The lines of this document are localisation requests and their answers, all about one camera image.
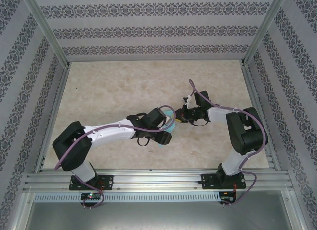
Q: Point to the light blue paper sheet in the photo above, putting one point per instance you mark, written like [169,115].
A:
[173,128]

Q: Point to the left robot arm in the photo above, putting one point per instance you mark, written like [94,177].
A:
[71,146]

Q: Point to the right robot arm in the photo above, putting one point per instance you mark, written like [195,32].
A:
[247,136]

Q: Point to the grey metal sheet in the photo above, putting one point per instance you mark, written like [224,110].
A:
[158,215]

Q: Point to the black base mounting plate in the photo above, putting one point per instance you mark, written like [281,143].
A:
[109,181]
[208,181]

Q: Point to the small circuit board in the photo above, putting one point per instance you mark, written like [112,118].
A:
[226,197]
[91,197]

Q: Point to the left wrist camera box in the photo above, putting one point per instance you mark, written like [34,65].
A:
[168,121]

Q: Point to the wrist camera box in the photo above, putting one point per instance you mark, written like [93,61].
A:
[168,121]
[188,100]

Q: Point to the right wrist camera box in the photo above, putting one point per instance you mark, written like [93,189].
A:
[188,100]

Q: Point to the aluminium mounting rail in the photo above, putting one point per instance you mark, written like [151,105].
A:
[158,180]

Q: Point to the aluminium side rail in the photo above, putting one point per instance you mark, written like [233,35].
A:
[257,104]
[56,104]

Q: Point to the aluminium frame post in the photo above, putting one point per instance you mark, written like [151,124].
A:
[47,27]
[265,27]

